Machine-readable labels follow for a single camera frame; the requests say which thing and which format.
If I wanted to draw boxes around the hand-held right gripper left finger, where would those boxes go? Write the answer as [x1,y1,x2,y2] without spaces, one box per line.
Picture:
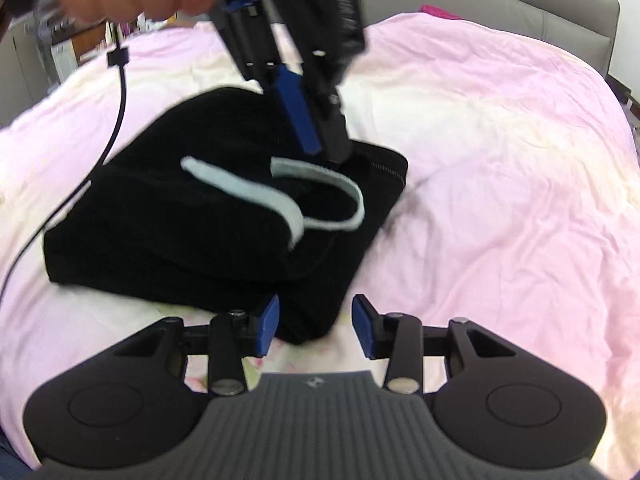
[110,294,281,398]

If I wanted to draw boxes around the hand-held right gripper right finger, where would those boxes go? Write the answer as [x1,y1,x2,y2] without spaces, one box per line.
[351,294,526,396]

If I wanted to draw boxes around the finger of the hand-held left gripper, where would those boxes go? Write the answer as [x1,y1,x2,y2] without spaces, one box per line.
[302,52,356,166]
[264,65,323,157]

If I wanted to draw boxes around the black pants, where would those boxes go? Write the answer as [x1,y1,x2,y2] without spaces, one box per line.
[42,86,410,346]

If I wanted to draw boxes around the magenta pillow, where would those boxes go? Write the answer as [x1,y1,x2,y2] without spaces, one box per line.
[419,4,463,21]

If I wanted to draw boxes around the grey bed headboard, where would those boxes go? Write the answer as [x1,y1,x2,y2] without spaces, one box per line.
[350,0,621,78]

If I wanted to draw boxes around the group of cosmetic bottles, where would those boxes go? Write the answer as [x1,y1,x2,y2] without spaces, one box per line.
[132,10,178,36]

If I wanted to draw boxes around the pink blanket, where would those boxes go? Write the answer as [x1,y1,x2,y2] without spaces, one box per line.
[0,10,640,478]

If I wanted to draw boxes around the wooden nightstand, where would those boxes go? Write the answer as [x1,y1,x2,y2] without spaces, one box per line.
[50,22,118,83]

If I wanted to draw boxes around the black cable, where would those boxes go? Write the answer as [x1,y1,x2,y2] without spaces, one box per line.
[0,20,131,311]

